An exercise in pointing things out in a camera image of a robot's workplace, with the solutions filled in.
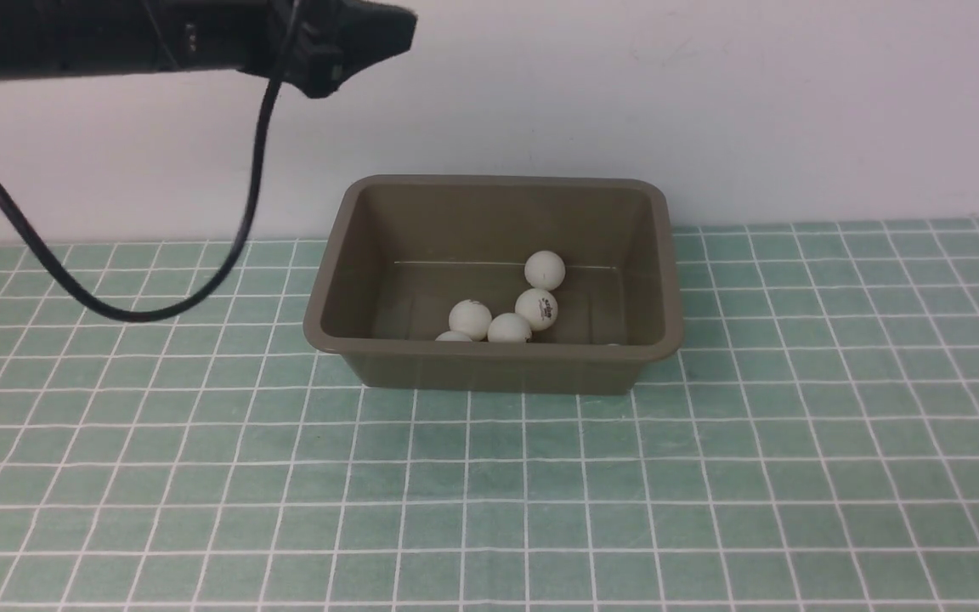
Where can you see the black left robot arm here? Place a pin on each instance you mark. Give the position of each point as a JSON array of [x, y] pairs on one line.
[[313, 45]]

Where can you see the olive green plastic bin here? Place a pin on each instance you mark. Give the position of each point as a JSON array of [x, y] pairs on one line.
[[404, 249]]

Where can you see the white ping-pong ball printed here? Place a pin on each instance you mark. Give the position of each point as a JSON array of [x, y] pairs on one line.
[[538, 307]]

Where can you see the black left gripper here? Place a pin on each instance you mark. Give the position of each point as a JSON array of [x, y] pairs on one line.
[[337, 39]]

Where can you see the green checked tablecloth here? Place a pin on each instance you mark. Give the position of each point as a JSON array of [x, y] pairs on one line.
[[814, 445]]

